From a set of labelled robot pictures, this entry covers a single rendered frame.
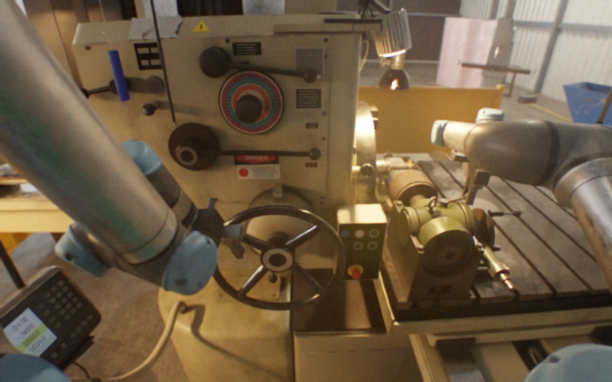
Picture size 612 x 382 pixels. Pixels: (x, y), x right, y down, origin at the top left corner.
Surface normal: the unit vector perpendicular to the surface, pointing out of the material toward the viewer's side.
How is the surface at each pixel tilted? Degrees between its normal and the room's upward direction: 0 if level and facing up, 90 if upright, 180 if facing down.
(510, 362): 0
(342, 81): 90
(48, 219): 90
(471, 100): 90
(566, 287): 0
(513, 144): 65
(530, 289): 0
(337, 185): 90
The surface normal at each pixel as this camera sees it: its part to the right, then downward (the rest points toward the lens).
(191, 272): 0.92, 0.19
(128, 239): 0.40, 0.66
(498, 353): 0.00, -0.86
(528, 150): -0.57, 0.05
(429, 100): 0.03, 0.50
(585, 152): -0.63, -0.63
